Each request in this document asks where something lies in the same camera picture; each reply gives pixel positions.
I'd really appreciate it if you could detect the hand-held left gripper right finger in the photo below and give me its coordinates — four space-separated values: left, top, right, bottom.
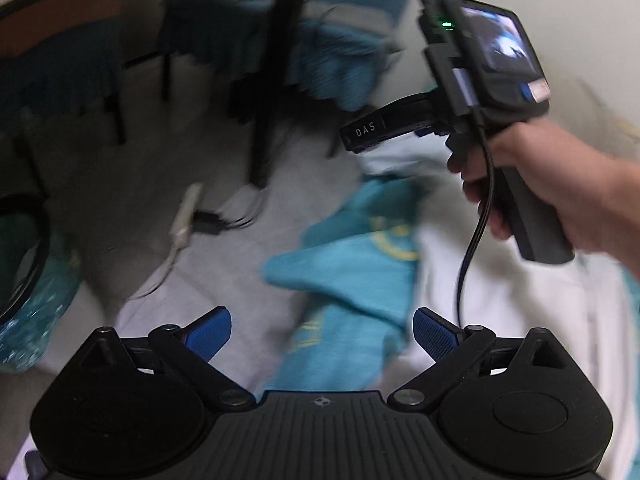
387 307 575 408

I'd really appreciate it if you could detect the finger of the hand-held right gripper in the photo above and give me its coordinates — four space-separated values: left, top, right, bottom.
340 95 441 155

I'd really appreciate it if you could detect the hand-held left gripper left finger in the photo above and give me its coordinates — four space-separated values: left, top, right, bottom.
80 306 256 411

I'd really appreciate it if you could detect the white t-shirt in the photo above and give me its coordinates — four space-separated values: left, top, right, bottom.
357 132 640 391

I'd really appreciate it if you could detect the person's right forearm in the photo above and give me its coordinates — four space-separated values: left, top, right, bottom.
607 152 640 281

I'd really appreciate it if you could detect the person's right hand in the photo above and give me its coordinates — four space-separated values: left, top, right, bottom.
446 122 621 261

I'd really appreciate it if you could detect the teal smiley bed sheet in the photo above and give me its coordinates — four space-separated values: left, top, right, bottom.
262 180 421 393

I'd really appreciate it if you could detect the black power adapter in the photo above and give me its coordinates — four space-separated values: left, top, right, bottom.
192 210 221 236

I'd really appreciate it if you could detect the white desk with black legs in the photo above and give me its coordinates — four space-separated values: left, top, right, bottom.
0 0 321 188

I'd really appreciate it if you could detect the white power strip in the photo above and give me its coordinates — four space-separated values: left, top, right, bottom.
170 182 205 248

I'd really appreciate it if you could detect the dark blue covered chair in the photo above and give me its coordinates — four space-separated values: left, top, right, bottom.
0 17 128 196

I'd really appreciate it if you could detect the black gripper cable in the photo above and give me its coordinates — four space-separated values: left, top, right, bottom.
455 110 497 328

